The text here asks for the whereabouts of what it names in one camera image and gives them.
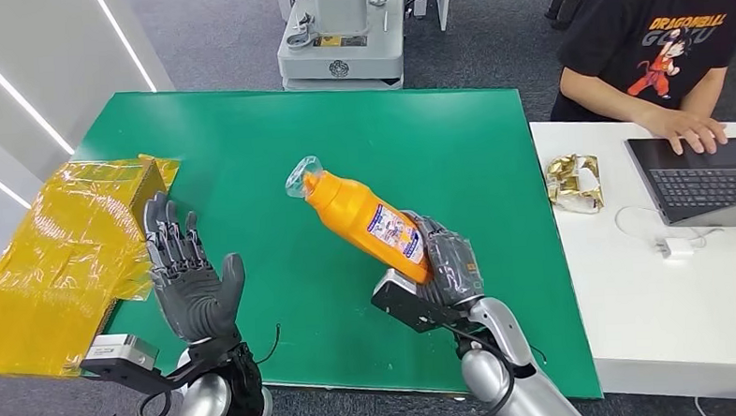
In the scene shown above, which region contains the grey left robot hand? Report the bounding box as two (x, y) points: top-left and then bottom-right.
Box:
(141, 188), (249, 347)

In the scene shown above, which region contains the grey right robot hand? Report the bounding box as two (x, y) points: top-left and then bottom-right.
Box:
(402, 206), (487, 311)

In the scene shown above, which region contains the orange plastic bottle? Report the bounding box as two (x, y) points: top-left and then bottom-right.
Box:
(284, 151), (435, 292)

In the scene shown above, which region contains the crumpled gold foil wrapper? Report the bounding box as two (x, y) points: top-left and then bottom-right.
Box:
(544, 153), (605, 217)

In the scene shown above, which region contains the cardboard box in yellow film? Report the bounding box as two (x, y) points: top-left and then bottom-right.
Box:
(0, 153), (190, 380)

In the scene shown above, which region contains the white desk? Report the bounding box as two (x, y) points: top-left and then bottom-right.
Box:
(528, 113), (736, 411)

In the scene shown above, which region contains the green table mat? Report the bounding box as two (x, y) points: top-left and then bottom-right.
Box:
(67, 72), (603, 416)

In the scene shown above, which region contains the white power adapter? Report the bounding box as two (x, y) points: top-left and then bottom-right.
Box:
(653, 235), (696, 260)

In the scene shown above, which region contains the grey laptop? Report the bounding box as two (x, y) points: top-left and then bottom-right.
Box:
(624, 133), (736, 232)

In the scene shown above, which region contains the person's right hand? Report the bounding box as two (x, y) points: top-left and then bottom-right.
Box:
(655, 108), (729, 157)

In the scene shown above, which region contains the black chair base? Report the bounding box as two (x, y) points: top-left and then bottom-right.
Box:
(543, 0), (610, 34)

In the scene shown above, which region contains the person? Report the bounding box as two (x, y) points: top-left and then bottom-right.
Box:
(544, 0), (736, 162)

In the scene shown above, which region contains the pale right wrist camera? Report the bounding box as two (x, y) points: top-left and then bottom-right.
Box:
(369, 264), (483, 338)

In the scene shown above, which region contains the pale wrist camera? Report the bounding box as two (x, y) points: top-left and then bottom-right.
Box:
(79, 332), (164, 398)
(369, 264), (483, 338)

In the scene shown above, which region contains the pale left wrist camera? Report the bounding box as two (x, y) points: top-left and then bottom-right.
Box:
(79, 332), (164, 398)

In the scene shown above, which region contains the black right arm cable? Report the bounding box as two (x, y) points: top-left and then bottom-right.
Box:
(448, 323), (519, 416)

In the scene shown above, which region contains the white thin cable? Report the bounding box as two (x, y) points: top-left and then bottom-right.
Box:
(612, 200), (725, 253)

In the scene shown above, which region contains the white frame post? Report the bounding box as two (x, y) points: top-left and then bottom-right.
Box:
(434, 0), (455, 33)

